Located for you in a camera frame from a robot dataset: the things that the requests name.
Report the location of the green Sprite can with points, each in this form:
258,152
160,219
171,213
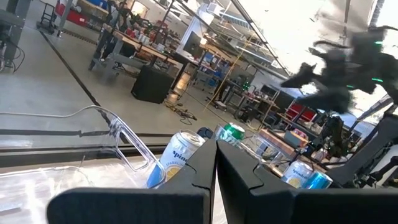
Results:
234,130

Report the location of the small wheeled dolly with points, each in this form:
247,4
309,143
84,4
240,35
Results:
217,105

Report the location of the blue storage bin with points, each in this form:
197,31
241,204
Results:
96,2

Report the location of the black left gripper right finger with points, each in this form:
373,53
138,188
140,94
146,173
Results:
264,205

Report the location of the clear plastic bin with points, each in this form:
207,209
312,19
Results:
46,189
264,146

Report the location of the white blue Spindrift can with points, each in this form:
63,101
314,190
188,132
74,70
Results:
180,149
297,175

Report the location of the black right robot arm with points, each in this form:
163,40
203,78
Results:
385,62

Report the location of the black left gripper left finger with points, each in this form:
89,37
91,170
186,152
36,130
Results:
155,208

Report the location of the blue shelving rack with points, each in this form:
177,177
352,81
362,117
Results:
214,71

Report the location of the wooden workbench grey legs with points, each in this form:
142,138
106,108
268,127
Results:
12,37
146,49

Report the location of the black computer tower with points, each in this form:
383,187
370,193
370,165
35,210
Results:
152,84

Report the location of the black hand truck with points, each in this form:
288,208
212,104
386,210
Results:
46,18

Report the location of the black computer monitor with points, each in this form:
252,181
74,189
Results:
192,45

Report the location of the light blue Red Bull can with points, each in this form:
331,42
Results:
318,182

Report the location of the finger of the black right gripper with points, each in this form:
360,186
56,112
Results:
329,101
303,76

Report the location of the black office desk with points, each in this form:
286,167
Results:
186,63

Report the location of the red storage bin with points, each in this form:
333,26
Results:
74,17

